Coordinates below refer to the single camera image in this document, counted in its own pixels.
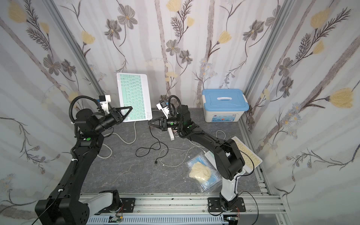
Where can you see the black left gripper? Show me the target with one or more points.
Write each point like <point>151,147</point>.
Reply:
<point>115,115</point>

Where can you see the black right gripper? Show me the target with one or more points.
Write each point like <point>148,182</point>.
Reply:
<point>163,123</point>

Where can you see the white power strip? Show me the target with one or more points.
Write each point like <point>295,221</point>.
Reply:
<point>171,134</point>

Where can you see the green keyboard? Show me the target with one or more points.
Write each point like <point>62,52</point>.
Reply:
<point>210,157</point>
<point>134,91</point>

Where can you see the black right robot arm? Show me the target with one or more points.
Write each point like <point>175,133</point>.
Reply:
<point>228,157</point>

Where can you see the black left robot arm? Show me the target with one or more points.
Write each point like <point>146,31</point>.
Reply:
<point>63,206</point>

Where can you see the bag of gloves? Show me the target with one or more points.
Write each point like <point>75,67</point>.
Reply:
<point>203,174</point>

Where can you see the blue lid storage box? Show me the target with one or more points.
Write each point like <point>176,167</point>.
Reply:
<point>223,105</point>

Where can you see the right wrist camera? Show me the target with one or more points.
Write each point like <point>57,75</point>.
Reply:
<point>163,106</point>

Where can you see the yellow wireless keyboard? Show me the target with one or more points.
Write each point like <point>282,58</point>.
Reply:
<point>252,161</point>

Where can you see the white ribbed cable duct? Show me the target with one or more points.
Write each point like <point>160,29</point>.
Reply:
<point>158,220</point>

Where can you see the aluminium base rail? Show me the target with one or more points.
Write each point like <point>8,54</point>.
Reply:
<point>251,209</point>

